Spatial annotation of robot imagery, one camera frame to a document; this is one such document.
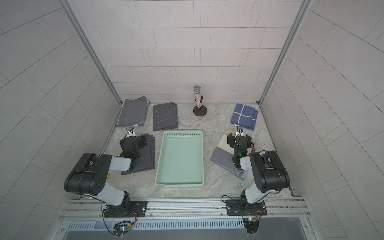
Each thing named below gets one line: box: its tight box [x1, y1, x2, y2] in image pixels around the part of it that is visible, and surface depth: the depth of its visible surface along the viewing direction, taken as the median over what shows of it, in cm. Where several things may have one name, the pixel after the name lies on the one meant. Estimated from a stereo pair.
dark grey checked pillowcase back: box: [153, 102, 179, 131], surface depth 108 cm
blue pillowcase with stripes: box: [230, 103, 258, 131], surface depth 111 cm
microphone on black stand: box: [192, 85, 208, 117], surface depth 101 cm
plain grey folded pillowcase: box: [115, 96, 150, 127], surface depth 111 cm
